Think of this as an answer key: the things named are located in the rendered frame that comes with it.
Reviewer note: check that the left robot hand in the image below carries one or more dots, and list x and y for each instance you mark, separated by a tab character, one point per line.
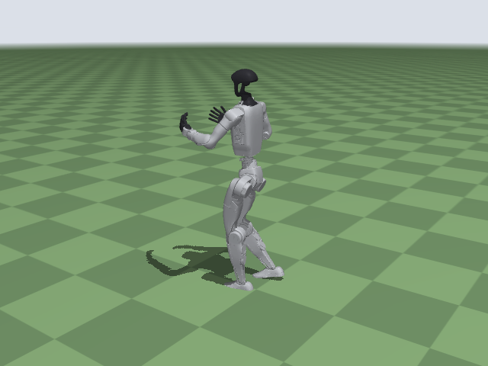
183	122

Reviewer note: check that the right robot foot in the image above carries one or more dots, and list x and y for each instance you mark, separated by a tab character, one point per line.
265	273

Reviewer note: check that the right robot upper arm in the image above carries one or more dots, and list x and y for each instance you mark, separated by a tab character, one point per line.
267	131

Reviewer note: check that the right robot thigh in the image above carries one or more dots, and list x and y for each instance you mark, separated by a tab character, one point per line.
247	204

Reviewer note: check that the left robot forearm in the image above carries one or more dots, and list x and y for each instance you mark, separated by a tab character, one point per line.
193	135

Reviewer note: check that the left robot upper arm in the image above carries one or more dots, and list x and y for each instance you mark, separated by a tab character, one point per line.
230	119

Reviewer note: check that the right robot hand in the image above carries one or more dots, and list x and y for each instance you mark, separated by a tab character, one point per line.
220	115

